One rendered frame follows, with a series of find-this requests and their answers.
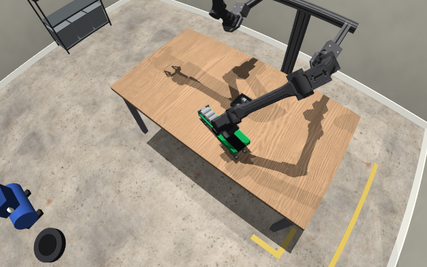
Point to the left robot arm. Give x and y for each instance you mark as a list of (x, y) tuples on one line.
[(300, 84)]

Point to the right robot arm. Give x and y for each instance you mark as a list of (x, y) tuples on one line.
[(219, 11)]

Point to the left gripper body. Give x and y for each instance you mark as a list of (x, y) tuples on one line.
[(235, 127)]

